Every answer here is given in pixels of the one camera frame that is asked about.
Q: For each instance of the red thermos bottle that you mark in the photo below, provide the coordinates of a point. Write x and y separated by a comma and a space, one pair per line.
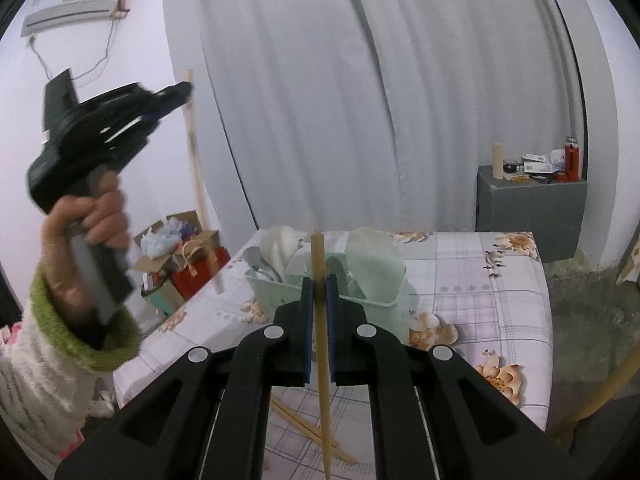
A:
572, 160

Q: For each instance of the green perforated utensil basket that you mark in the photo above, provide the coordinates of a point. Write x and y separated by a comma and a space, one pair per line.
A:
265, 295

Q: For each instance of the green paper bag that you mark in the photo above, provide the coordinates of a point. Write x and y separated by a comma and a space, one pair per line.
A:
165, 300

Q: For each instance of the beige candle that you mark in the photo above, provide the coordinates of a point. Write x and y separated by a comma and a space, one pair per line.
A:
497, 162

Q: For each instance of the small white boxes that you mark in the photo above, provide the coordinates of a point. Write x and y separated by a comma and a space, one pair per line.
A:
536, 164

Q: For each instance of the white curtain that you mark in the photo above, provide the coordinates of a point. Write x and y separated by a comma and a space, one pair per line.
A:
350, 85

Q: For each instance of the floral checked tablecloth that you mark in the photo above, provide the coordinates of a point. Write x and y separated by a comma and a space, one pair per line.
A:
475, 285

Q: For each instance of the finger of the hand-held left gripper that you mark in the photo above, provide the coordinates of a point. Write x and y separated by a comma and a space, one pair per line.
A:
172, 95

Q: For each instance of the pale plastic bags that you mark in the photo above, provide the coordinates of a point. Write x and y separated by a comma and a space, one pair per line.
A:
157, 242

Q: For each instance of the white soup ladle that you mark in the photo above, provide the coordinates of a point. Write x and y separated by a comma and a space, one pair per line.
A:
282, 250

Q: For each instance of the person's left hand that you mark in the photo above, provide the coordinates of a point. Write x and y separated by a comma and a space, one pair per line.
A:
60, 260

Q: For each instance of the grey cabinet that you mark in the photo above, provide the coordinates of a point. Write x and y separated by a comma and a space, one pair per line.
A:
525, 220

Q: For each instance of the person's left forearm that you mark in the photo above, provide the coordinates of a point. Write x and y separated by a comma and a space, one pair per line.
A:
35, 385

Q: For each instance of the red gift bag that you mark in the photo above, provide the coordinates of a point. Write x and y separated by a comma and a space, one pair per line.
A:
192, 280

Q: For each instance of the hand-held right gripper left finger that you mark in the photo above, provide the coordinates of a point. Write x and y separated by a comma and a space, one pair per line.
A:
307, 340

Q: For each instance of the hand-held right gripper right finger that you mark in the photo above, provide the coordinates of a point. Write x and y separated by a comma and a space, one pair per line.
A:
331, 340

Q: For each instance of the floral cloth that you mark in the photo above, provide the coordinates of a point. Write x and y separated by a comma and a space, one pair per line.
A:
630, 265

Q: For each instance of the white air conditioner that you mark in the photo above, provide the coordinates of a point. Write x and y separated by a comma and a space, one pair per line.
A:
70, 7

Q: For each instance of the dark cup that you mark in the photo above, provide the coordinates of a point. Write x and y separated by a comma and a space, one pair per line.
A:
510, 166

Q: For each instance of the open cardboard box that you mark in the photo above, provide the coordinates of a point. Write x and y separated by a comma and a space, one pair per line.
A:
150, 262

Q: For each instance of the wooden pole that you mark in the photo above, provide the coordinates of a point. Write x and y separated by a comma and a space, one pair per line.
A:
605, 390

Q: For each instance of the metal serving spoon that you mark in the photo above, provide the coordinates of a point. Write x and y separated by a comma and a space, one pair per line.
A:
255, 257

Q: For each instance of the wooden chopstick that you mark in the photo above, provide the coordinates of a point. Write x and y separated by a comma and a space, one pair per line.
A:
322, 410
312, 434
200, 195
300, 422

